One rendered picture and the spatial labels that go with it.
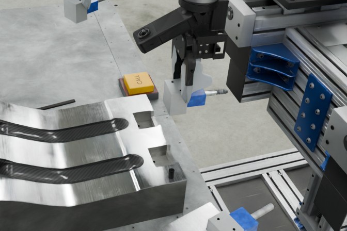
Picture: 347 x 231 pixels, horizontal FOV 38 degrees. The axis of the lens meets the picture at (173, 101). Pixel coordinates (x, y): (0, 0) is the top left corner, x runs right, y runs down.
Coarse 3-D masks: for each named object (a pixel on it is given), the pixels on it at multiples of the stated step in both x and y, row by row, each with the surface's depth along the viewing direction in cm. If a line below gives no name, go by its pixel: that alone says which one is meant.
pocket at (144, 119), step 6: (138, 114) 103; (144, 114) 103; (150, 114) 103; (138, 120) 103; (144, 120) 104; (150, 120) 104; (138, 126) 103; (144, 126) 103; (150, 126) 103; (156, 126) 101
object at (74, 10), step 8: (64, 0) 126; (72, 0) 125; (80, 0) 125; (96, 0) 128; (104, 0) 132; (64, 8) 127; (72, 8) 125; (80, 8) 125; (96, 8) 129; (72, 16) 126; (80, 16) 126
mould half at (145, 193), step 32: (128, 96) 106; (128, 128) 98; (160, 128) 98; (32, 160) 87; (64, 160) 91; (96, 160) 91; (0, 192) 78; (32, 192) 81; (64, 192) 84; (96, 192) 85; (128, 192) 85; (160, 192) 88; (0, 224) 80; (32, 224) 82; (64, 224) 85; (96, 224) 87; (128, 224) 90
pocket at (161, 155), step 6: (150, 150) 94; (156, 150) 95; (162, 150) 95; (168, 150) 96; (156, 156) 96; (162, 156) 96; (168, 156) 95; (156, 162) 95; (162, 162) 95; (168, 162) 95; (174, 162) 93
